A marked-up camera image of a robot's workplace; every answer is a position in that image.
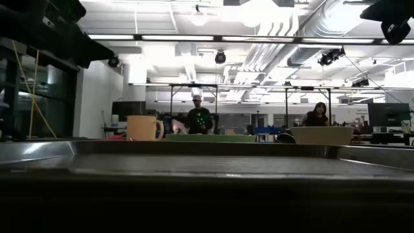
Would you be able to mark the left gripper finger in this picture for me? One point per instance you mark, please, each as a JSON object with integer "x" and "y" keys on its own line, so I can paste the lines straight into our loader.
{"x": 92, "y": 50}

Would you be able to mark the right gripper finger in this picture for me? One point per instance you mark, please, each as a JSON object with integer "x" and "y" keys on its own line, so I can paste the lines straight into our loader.
{"x": 375, "y": 11}

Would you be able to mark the yellow ceramic mug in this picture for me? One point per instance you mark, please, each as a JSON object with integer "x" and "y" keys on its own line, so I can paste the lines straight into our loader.
{"x": 142, "y": 127}

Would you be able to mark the beige bowl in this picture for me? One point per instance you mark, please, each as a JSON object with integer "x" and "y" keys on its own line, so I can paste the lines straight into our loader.
{"x": 321, "y": 135}

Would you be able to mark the green plate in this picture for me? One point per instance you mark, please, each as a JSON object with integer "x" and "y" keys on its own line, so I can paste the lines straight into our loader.
{"x": 210, "y": 138}

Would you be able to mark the brown plastic serving tray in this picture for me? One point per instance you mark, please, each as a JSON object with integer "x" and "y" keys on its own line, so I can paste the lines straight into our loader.
{"x": 207, "y": 161}

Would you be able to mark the black monitor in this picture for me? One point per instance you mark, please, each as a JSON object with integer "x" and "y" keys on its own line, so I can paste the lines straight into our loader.
{"x": 127, "y": 110}
{"x": 388, "y": 115}

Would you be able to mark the white canister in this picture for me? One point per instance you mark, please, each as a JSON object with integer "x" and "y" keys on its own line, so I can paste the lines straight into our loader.
{"x": 114, "y": 121}

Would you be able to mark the round ceiling lamp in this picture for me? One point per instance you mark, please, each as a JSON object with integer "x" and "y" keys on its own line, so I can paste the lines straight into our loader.
{"x": 198, "y": 17}

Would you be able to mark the person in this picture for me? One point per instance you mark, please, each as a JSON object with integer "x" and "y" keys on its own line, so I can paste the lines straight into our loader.
{"x": 199, "y": 119}
{"x": 316, "y": 118}

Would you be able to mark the black bar with light strips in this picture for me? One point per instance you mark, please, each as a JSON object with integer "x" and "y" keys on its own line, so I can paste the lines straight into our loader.
{"x": 220, "y": 38}

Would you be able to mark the blue bins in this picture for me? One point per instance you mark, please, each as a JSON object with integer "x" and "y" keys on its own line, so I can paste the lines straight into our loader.
{"x": 266, "y": 130}

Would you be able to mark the black metal frame stand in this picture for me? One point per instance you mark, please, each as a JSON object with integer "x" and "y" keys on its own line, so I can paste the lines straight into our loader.
{"x": 194, "y": 85}
{"x": 307, "y": 88}

